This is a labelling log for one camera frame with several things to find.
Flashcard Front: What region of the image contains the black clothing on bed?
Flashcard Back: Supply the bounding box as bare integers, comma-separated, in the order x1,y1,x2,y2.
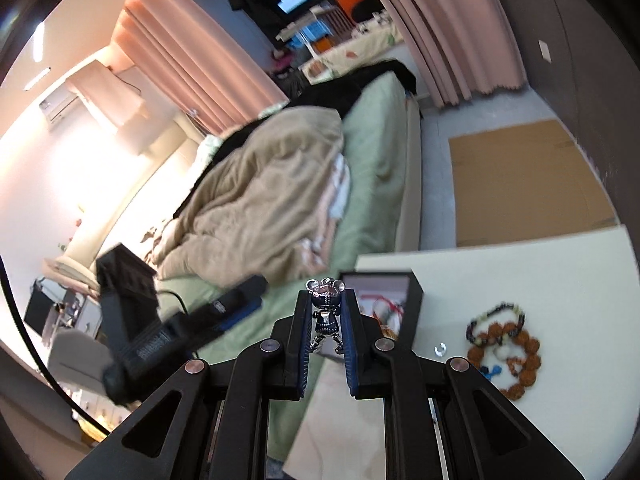
284,60,416,119

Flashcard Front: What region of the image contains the beige blanket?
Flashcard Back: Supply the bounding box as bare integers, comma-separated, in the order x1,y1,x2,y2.
151,106,344,287

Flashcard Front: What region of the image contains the dark and green bead bracelet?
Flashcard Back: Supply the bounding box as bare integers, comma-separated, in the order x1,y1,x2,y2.
465,301,526,346

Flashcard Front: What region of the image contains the cardboard sheet on floor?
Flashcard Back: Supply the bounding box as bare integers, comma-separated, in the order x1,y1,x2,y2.
449,119,617,247

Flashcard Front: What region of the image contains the silver bear charm keychain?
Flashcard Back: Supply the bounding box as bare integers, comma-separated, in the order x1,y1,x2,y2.
306,278,345,356

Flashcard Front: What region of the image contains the floral patterned bedding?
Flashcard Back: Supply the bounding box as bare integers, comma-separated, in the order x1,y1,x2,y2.
299,20,404,84

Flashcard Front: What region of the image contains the white wall socket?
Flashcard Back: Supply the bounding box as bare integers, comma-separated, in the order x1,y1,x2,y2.
538,40,552,64

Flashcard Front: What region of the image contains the black jewelry box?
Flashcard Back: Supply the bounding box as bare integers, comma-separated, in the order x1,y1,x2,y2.
340,271,423,349

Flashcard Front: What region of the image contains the pink curtain right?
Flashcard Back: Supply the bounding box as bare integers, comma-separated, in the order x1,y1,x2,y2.
381,0,527,107

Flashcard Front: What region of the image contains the pink curtain left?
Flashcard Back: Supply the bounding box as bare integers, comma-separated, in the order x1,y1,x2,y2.
112,0,285,134

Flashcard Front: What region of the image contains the pink curtain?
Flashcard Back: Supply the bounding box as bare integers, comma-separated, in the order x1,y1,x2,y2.
112,0,285,134
381,0,527,107

